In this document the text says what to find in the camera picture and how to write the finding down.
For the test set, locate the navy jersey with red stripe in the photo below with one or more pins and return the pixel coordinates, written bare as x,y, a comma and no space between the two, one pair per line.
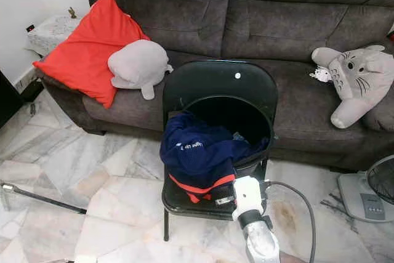
197,158

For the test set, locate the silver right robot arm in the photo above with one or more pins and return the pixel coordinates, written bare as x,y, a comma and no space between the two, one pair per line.
261,244

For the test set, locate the black round laundry basket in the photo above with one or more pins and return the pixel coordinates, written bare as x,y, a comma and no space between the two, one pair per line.
246,121

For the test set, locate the black folding chair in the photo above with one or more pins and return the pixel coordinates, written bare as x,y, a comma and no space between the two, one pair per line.
221,81

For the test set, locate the small white toy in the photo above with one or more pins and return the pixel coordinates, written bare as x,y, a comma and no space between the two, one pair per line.
321,75

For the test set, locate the grey seal plush toy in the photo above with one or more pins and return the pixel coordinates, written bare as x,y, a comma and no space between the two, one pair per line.
138,64

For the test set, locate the grey totoro plush toy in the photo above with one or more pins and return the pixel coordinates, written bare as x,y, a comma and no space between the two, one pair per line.
354,78

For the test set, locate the dark brown sofa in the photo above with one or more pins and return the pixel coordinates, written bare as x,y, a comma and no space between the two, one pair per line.
283,23

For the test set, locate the red cushion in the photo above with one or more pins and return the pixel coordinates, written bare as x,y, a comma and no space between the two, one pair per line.
83,53

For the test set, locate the white lace covered side table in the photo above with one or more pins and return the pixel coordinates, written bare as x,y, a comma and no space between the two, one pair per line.
52,32

